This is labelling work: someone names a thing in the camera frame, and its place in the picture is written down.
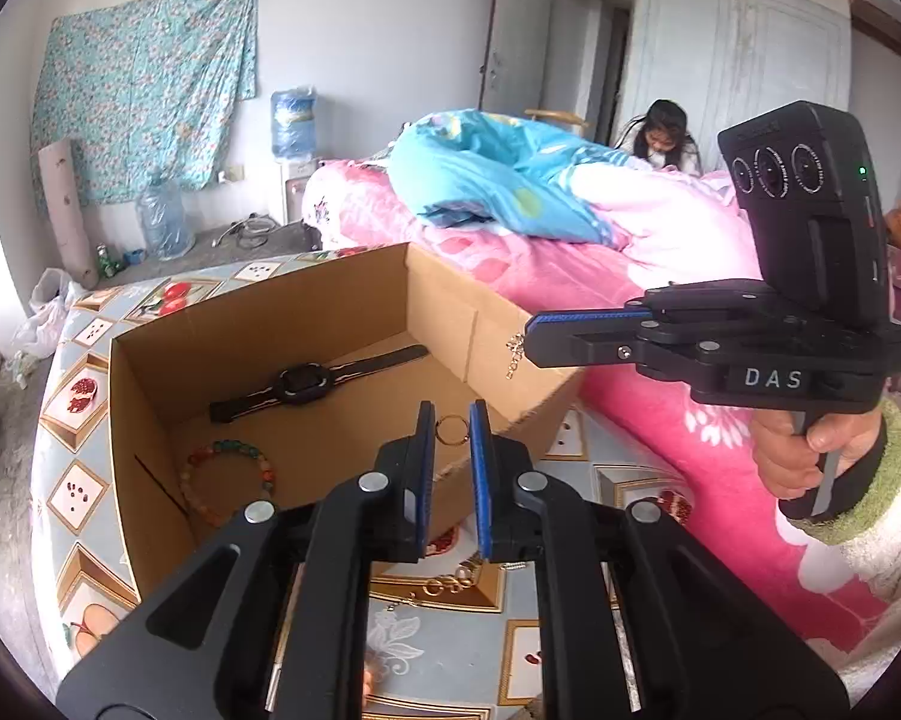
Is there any teal floral wall cloth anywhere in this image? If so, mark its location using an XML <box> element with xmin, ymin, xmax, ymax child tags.
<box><xmin>31</xmin><ymin>0</ymin><xmax>260</xmax><ymax>203</ymax></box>

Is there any metal wire stand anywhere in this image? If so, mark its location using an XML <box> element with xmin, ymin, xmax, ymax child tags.
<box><xmin>211</xmin><ymin>214</ymin><xmax>279</xmax><ymax>248</ymax></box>

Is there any fruit print tablecloth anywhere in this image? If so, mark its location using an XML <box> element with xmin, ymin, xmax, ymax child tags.
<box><xmin>31</xmin><ymin>244</ymin><xmax>692</xmax><ymax>720</ymax></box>

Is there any blue water bottle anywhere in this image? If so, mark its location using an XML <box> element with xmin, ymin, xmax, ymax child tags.
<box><xmin>271</xmin><ymin>86</ymin><xmax>320</xmax><ymax>162</ymax></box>

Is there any white plastic bag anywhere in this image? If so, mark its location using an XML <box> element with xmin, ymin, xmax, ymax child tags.
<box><xmin>8</xmin><ymin>266</ymin><xmax>84</xmax><ymax>361</ymax></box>

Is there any white wardrobe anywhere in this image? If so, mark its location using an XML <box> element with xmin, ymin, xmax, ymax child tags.
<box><xmin>615</xmin><ymin>0</ymin><xmax>852</xmax><ymax>173</ymax></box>

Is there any brown cardboard box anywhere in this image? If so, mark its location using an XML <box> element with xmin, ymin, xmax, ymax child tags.
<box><xmin>107</xmin><ymin>242</ymin><xmax>590</xmax><ymax>601</ymax></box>

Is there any person's right forearm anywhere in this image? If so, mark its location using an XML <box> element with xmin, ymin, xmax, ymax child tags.
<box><xmin>776</xmin><ymin>397</ymin><xmax>901</xmax><ymax>698</ymax></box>

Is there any person's right hand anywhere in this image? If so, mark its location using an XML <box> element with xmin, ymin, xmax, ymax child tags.
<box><xmin>750</xmin><ymin>403</ymin><xmax>884</xmax><ymax>501</ymax></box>

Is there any white water dispenser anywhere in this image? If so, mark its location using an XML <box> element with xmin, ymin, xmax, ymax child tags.
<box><xmin>278</xmin><ymin>157</ymin><xmax>320</xmax><ymax>226</ymax></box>

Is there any multicolour bead bracelet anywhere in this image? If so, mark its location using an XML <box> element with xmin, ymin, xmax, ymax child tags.
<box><xmin>179</xmin><ymin>441</ymin><xmax>279</xmax><ymax>533</ymax></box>

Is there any blue patterned quilt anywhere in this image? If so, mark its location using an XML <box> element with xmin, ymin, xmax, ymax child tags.
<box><xmin>386</xmin><ymin>109</ymin><xmax>650</xmax><ymax>245</ymax></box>

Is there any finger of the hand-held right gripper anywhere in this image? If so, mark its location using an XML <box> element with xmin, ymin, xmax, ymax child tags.
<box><xmin>525</xmin><ymin>328</ymin><xmax>723</xmax><ymax>381</ymax></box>
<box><xmin>525</xmin><ymin>281</ymin><xmax>801</xmax><ymax>335</ymax></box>

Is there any grey door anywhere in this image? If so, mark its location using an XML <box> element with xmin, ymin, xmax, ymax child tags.
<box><xmin>479</xmin><ymin>0</ymin><xmax>555</xmax><ymax>117</ymax></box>

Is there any wooden chair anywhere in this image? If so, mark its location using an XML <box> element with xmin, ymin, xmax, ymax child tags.
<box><xmin>524</xmin><ymin>106</ymin><xmax>590</xmax><ymax>137</ymax></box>

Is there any pink floral blanket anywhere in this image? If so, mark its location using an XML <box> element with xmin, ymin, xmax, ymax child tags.
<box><xmin>304</xmin><ymin>157</ymin><xmax>894</xmax><ymax>650</ymax></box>

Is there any black strap watch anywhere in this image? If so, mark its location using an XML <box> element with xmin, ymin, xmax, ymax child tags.
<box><xmin>209</xmin><ymin>345</ymin><xmax>431</xmax><ymax>425</ymax></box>

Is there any clear water jug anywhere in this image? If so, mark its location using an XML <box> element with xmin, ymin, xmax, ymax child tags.
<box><xmin>137</xmin><ymin>176</ymin><xmax>197</xmax><ymax>260</ymax></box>

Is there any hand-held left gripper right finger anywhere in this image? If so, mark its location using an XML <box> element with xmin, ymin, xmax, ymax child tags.
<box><xmin>467</xmin><ymin>399</ymin><xmax>851</xmax><ymax>720</ymax></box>

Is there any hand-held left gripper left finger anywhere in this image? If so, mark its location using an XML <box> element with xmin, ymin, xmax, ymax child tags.
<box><xmin>55</xmin><ymin>400</ymin><xmax>438</xmax><ymax>720</ymax></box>

